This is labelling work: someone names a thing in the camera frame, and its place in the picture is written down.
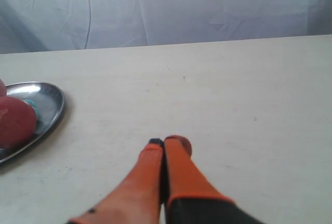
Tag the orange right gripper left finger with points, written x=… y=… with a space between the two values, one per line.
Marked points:
x=137 y=198

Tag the white backdrop curtain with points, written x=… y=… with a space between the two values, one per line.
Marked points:
x=50 y=25

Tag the teal bone toy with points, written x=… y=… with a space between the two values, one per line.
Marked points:
x=33 y=105

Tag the red apple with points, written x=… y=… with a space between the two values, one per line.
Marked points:
x=18 y=122

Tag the silver metal tray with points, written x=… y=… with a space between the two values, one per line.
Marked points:
x=49 y=101

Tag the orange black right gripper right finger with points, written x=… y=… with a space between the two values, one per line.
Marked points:
x=192 y=198

